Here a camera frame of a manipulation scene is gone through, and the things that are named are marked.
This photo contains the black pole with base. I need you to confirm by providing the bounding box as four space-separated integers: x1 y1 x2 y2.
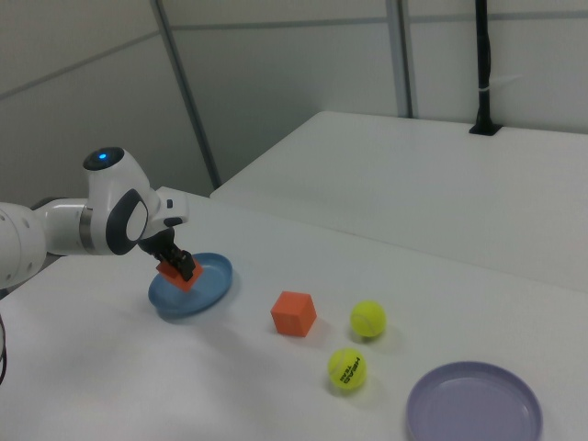
468 0 502 137

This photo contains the yellow tennis ball black print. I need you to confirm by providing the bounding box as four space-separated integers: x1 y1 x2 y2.
326 347 368 391

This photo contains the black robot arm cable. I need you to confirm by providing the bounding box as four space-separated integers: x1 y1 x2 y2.
0 314 9 387

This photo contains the purple plate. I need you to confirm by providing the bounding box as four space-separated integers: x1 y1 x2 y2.
405 361 545 441

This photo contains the plain yellow tennis ball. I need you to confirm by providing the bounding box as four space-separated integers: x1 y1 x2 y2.
349 300 388 340

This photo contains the orange foam cube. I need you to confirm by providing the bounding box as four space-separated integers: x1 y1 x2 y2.
269 290 318 338
155 256 204 294

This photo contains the grey partition post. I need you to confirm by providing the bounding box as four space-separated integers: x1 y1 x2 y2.
385 0 418 119
153 0 222 192

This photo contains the blue plate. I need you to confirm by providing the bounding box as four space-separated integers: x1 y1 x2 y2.
147 251 234 319

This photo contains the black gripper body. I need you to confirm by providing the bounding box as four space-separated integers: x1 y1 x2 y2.
140 227 179 258

